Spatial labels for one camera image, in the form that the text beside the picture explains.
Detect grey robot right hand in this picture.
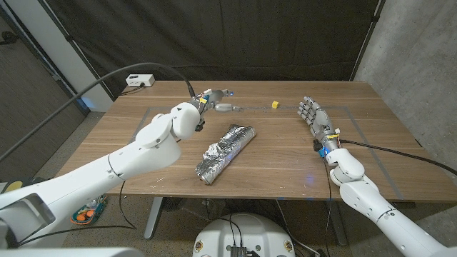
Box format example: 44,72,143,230
297,96,341,153

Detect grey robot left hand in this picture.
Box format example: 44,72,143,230
188,88,244,119

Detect aluminum foil roll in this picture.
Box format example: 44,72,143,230
194,124,257,186

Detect black backdrop curtain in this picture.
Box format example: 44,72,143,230
37,0,386,99

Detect white power outlet box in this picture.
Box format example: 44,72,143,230
125,74,156,88

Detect white table leg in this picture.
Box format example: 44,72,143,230
144,196,164,240
324,200,349,247

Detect black floor fan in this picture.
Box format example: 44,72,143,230
162,197,187,212

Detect black backdrop stand pole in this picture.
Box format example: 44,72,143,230
349,0,387,81
37,0,116,101

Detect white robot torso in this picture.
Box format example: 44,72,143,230
191,213,296,257

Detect small black electronics box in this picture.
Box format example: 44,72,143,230
230,245,260,257

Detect teal tray with small items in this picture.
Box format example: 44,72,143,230
70,194,108,226

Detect yellow black foot pedal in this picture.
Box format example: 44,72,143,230
1,180,24,193

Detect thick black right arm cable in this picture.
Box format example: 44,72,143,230
338,138,457,176

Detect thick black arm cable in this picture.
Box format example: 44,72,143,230
0,62,196,163
338,138,457,176

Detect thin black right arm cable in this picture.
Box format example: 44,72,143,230
323,156,333,257

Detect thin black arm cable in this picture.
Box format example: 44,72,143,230
16,180,136,247
323,156,333,257

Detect white floor cable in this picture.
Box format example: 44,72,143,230
291,237,321,256

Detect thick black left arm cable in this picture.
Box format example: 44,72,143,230
0,62,196,163

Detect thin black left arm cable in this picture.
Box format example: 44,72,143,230
16,180,136,247

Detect black door handle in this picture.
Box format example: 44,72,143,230
0,31,19,46

